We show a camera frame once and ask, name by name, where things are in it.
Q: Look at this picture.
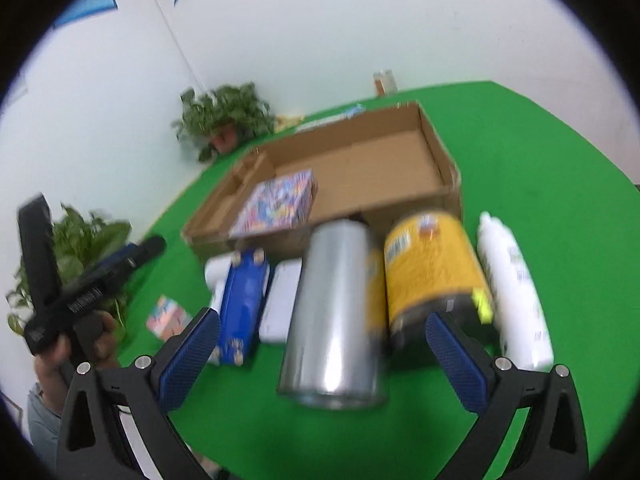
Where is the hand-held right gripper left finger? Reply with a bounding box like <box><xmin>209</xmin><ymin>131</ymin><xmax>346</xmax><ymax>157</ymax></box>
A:
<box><xmin>56</xmin><ymin>306</ymin><xmax>223</xmax><ymax>480</ymax></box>

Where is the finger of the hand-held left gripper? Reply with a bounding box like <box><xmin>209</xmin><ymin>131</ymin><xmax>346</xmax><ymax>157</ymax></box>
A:
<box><xmin>82</xmin><ymin>235</ymin><xmax>168</xmax><ymax>288</ymax></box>
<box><xmin>17</xmin><ymin>196</ymin><xmax>65</xmax><ymax>308</ymax></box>

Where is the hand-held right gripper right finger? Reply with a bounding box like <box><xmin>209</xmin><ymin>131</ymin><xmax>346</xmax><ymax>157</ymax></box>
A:
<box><xmin>424</xmin><ymin>310</ymin><xmax>590</xmax><ymax>480</ymax></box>

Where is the pastel puzzle cube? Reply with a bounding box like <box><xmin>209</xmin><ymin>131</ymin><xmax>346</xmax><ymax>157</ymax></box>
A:
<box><xmin>145</xmin><ymin>295</ymin><xmax>193</xmax><ymax>343</ymax></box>

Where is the yellow label can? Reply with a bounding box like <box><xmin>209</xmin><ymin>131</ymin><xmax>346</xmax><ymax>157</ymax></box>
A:
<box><xmin>367</xmin><ymin>210</ymin><xmax>493</xmax><ymax>356</ymax></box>

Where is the silver metal can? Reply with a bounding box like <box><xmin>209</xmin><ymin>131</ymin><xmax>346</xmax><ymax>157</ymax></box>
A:
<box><xmin>276</xmin><ymin>218</ymin><xmax>388</xmax><ymax>410</ymax></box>

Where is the brown cardboard box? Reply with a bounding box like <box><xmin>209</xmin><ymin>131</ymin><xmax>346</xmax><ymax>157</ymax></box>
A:
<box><xmin>181</xmin><ymin>101</ymin><xmax>462</xmax><ymax>261</ymax></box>

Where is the person's left hand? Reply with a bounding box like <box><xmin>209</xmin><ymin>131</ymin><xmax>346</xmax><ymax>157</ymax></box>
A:
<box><xmin>34</xmin><ymin>310</ymin><xmax>123</xmax><ymax>406</ymax></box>

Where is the potted green plant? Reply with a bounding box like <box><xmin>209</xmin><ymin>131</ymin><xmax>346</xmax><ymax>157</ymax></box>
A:
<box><xmin>6</xmin><ymin>204</ymin><xmax>133</xmax><ymax>336</ymax></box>
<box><xmin>172</xmin><ymin>82</ymin><xmax>276</xmax><ymax>163</ymax></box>

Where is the white hair dryer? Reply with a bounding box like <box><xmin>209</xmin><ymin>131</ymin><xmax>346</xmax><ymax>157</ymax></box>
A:
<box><xmin>204</xmin><ymin>255</ymin><xmax>233</xmax><ymax>366</ymax></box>

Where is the white plastic bottle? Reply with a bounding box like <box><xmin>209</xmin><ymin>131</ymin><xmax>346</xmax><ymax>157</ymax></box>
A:
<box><xmin>475</xmin><ymin>211</ymin><xmax>555</xmax><ymax>372</ymax></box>

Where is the white power bank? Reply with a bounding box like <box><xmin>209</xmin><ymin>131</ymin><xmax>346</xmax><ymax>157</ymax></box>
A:
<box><xmin>258</xmin><ymin>259</ymin><xmax>303</xmax><ymax>345</ymax></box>

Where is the colourful puzzle box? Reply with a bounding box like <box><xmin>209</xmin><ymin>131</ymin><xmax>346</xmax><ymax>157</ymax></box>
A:
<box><xmin>229</xmin><ymin>170</ymin><xmax>318</xmax><ymax>239</ymax></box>

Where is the green tablecloth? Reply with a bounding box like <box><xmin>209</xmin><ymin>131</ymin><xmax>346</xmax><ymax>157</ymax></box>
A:
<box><xmin>117</xmin><ymin>80</ymin><xmax>640</xmax><ymax>480</ymax></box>

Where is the white flat packet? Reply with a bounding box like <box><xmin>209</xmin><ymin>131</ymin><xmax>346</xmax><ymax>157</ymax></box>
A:
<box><xmin>295</xmin><ymin>104</ymin><xmax>366</xmax><ymax>134</ymax></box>

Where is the small glass jar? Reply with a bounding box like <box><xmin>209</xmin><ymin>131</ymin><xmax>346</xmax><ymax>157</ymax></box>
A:
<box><xmin>372</xmin><ymin>70</ymin><xmax>398</xmax><ymax>96</ymax></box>

